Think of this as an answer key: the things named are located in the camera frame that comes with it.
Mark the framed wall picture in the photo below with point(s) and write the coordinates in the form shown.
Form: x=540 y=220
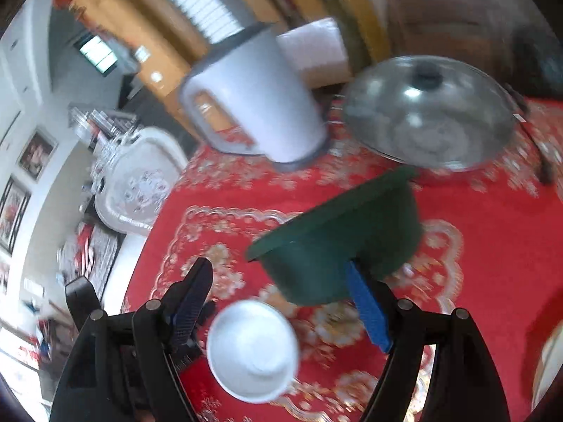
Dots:
x=14 y=201
x=37 y=153

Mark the white ornate chair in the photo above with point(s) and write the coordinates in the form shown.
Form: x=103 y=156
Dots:
x=132 y=176

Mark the white electric kettle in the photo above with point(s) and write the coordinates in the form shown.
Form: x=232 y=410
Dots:
x=252 y=81

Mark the white ceramic bowl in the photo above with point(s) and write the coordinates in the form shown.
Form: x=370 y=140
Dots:
x=252 y=351

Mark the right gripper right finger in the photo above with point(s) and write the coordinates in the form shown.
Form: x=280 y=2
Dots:
x=385 y=324

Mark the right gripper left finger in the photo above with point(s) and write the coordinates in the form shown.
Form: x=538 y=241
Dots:
x=164 y=334

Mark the red floral tablecloth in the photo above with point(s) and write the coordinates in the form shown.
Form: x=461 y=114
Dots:
x=492 y=245

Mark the green plastic bowl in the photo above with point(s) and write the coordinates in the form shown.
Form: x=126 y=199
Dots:
x=376 y=223

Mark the floral sofa with red cushions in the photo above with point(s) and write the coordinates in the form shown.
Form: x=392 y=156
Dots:
x=90 y=252

